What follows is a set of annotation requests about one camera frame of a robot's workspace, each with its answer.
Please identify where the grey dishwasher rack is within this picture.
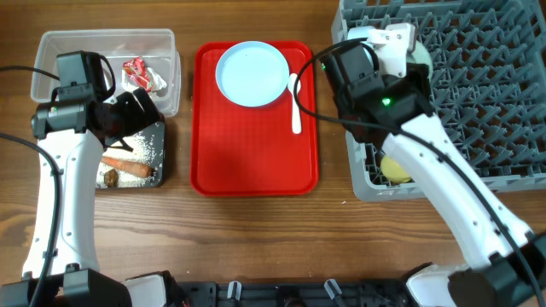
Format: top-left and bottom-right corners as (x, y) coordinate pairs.
(331, 0), (545, 192)

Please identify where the carrot piece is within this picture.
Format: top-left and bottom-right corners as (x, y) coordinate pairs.
(101, 156), (154, 178)

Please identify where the light blue rice bowl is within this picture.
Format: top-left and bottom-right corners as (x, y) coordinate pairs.
(347, 26), (376, 43)

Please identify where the white tissue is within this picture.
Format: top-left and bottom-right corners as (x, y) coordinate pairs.
(121, 67), (167, 100)

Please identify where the white plastic spoon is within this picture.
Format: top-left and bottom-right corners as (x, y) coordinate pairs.
(287, 73), (302, 135)

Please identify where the red serving tray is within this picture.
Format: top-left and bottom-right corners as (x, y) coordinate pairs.
(190, 42), (319, 197)

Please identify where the brown food scrap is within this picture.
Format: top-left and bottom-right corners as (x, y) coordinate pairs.
(103, 169), (119, 188)

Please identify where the yellow plastic cup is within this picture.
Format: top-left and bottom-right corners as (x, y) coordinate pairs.
(380, 155), (412, 184)

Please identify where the light blue plate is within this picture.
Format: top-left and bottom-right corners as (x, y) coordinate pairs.
(215, 41), (290, 107)

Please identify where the cooked white rice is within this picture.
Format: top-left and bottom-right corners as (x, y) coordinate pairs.
(95, 130), (166, 188)

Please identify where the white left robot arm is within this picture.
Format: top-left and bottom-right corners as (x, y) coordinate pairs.
(1, 86), (176, 306)

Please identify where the clear plastic bin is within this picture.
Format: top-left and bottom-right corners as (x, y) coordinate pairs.
(34, 29), (182, 117)

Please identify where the red snack wrapper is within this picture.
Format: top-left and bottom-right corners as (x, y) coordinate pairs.
(121, 56), (153, 92)

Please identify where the mint green bowl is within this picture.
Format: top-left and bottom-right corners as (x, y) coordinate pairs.
(406, 41), (433, 81)

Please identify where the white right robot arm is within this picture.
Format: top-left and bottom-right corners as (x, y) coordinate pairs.
(320, 40), (545, 306)

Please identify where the black plastic tray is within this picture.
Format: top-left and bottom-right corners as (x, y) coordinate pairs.
(94, 121), (167, 189)

